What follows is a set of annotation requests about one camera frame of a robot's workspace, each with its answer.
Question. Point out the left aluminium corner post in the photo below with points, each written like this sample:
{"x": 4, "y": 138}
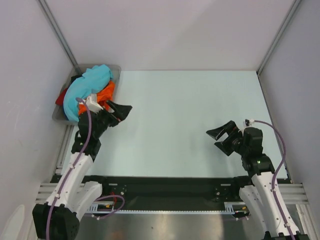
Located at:
{"x": 59, "y": 34}

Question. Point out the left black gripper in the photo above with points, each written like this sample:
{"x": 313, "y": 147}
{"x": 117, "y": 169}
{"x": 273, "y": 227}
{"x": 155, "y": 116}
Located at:
{"x": 120, "y": 111}

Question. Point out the aluminium corner post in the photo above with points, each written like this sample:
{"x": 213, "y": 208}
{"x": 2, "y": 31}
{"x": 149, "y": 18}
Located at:
{"x": 59, "y": 34}
{"x": 279, "y": 34}

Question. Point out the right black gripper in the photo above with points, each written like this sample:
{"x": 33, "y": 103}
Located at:
{"x": 227, "y": 139}

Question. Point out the white cable duct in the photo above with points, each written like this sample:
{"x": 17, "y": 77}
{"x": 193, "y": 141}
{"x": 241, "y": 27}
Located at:
{"x": 237, "y": 210}

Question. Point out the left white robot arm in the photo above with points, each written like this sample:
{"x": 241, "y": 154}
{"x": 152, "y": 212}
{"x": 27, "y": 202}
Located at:
{"x": 59, "y": 217}

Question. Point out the orange t-shirt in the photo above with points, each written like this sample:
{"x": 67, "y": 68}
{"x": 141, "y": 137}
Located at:
{"x": 105, "y": 95}

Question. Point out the red t-shirt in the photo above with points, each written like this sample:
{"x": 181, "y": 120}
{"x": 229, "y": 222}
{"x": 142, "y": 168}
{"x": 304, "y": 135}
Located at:
{"x": 60, "y": 99}

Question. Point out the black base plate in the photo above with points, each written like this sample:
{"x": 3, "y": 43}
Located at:
{"x": 185, "y": 194}

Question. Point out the grey plastic tray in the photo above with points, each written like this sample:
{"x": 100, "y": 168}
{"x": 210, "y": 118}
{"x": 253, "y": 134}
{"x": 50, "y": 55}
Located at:
{"x": 58, "y": 114}

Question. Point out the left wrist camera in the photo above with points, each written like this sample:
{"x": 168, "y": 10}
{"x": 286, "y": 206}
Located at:
{"x": 92, "y": 103}

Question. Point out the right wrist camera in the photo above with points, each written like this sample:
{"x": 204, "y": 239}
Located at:
{"x": 248, "y": 122}

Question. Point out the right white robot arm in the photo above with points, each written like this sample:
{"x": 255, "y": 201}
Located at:
{"x": 259, "y": 190}

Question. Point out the right aluminium corner post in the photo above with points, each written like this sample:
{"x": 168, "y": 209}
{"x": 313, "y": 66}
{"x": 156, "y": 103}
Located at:
{"x": 279, "y": 34}

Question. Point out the black t-shirt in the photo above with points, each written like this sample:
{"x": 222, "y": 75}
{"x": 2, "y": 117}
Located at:
{"x": 74, "y": 77}

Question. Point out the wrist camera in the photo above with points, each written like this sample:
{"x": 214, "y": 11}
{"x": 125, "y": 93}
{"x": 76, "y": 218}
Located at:
{"x": 92, "y": 103}
{"x": 248, "y": 122}

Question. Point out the light blue t-shirt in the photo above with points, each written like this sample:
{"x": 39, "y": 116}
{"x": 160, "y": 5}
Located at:
{"x": 92, "y": 81}

